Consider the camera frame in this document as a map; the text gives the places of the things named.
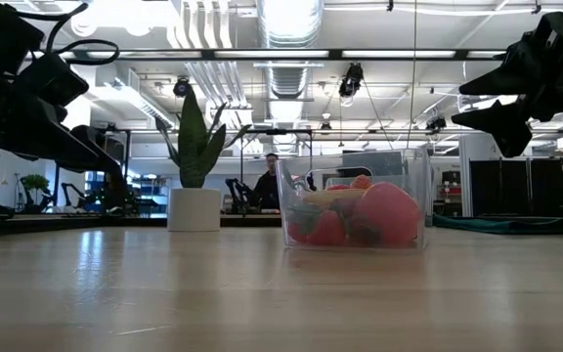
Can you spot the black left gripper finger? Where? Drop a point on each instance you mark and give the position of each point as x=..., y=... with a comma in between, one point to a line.
x=76, y=154
x=91, y=134

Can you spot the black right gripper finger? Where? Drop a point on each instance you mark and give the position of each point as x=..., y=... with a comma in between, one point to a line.
x=491, y=83
x=501, y=127

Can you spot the orange fruit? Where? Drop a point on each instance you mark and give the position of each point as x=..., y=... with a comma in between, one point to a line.
x=361, y=182

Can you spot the red apple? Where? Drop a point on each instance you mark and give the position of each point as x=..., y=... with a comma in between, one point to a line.
x=338, y=187

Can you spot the yellow banana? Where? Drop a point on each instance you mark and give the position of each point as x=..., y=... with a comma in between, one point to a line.
x=330, y=196

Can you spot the red strawberry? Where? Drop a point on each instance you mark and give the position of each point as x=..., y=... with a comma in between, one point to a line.
x=328, y=229
x=295, y=233

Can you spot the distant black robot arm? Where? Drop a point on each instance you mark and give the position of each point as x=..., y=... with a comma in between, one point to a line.
x=71, y=193
x=237, y=193

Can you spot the clear plastic tupperware container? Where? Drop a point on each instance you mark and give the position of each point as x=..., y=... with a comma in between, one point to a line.
x=408, y=166

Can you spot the small distant potted plant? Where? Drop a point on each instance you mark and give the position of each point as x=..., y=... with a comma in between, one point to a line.
x=34, y=183

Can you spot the black partition panels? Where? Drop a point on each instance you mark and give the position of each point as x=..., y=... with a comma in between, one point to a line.
x=506, y=186

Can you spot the dark green cloth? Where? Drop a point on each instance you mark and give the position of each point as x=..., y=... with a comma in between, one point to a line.
x=506, y=225

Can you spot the snake plant in white pot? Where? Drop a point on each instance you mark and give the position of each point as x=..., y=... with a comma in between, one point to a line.
x=193, y=210

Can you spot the person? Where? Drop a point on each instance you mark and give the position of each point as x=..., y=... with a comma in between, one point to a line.
x=267, y=188

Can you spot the black ceiling camera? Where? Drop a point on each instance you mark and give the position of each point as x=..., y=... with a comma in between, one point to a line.
x=351, y=78
x=435, y=123
x=182, y=88

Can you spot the black stand frame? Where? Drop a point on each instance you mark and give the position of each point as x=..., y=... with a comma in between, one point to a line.
x=276, y=132

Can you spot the silver ceiling duct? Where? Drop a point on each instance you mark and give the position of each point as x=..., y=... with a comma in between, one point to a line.
x=289, y=29

